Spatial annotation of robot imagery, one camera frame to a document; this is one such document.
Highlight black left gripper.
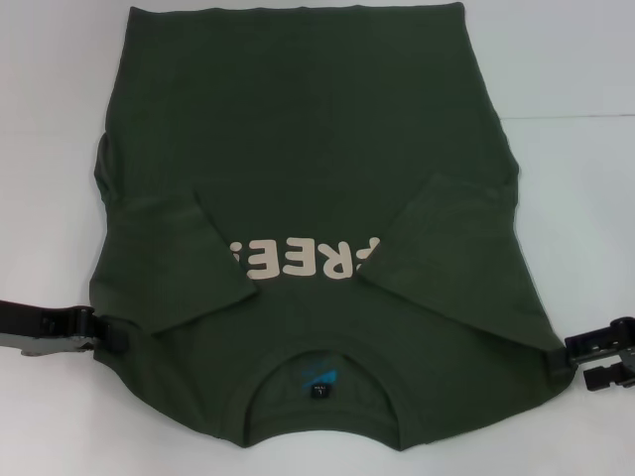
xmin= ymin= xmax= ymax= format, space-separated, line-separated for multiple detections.
xmin=0 ymin=297 xmax=133 ymax=359

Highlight dark green FREE t-shirt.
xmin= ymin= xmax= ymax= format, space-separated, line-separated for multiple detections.
xmin=84 ymin=2 xmax=579 ymax=452

